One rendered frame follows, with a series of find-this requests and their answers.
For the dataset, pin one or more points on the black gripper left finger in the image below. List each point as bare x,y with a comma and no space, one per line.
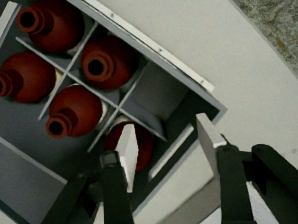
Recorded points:
84,191

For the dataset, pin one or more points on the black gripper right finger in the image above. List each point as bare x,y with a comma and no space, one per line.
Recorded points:
273,177

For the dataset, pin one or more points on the dark grey crate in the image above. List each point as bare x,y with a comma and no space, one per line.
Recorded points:
160,102

